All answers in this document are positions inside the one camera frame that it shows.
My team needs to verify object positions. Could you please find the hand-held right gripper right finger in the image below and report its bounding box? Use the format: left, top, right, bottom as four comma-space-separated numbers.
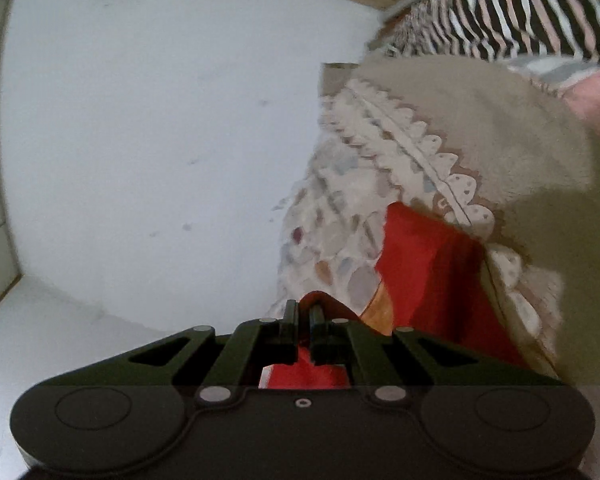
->
310, 305, 566, 406

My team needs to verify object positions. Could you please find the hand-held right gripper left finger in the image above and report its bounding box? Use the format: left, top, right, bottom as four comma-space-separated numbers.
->
45, 300, 299, 406

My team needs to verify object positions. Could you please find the red sweater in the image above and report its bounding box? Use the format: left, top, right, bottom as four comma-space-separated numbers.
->
257, 202, 527, 391

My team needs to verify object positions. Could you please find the patterned quilt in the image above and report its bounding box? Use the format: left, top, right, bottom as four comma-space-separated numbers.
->
275, 54, 597, 387

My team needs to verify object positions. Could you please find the pink cloth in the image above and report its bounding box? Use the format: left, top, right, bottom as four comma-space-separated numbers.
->
564, 71, 600, 147

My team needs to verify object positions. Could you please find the striped bed sheet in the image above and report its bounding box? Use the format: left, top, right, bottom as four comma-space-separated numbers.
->
375, 0, 600, 72

